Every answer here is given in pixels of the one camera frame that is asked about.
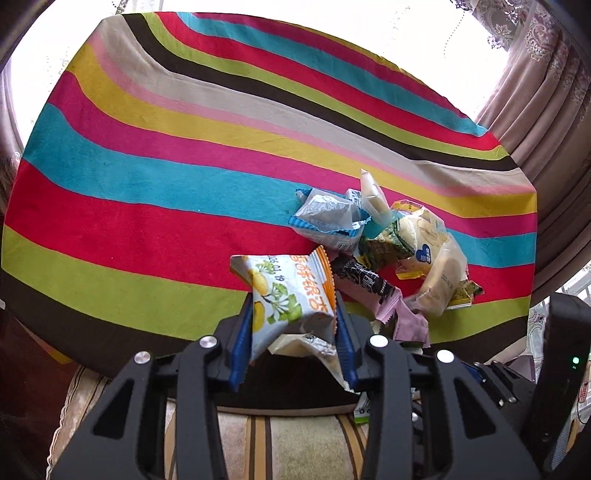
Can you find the black pink snack bar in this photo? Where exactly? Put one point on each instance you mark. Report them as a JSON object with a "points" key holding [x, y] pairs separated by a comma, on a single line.
{"points": [[365, 286]]}

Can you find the pink purple wrapper packet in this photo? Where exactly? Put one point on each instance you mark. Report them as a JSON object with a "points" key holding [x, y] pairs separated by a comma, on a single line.
{"points": [[410, 327]]}

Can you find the green seaweed snack packet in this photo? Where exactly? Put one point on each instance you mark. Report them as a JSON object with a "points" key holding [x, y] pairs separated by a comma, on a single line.
{"points": [[387, 248]]}

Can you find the small white cream packet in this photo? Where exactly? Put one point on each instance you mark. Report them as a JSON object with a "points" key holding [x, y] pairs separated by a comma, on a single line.
{"points": [[374, 200]]}

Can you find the clear round cracker packet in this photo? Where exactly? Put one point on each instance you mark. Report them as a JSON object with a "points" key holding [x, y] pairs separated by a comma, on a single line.
{"points": [[449, 269]]}

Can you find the beige pink curtain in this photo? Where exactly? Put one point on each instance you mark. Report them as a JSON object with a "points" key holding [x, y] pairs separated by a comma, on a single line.
{"points": [[540, 113]]}

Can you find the clear yellow bun packet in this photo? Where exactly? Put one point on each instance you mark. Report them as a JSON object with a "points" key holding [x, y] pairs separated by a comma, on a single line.
{"points": [[424, 233]]}

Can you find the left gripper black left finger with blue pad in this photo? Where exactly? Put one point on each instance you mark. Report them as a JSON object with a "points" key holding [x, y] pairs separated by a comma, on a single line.
{"points": [[122, 437]]}

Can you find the blue white snack packet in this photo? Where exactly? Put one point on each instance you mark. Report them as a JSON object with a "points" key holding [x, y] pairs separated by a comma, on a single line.
{"points": [[328, 219]]}

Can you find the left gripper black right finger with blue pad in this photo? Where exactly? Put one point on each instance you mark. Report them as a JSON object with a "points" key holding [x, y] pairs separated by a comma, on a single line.
{"points": [[431, 416]]}

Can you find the white orange lemon snack packet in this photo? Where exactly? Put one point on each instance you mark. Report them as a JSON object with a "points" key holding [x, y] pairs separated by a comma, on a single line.
{"points": [[291, 294]]}

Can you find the colourful striped table cloth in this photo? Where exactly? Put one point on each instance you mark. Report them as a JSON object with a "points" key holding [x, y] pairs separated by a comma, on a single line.
{"points": [[174, 141]]}

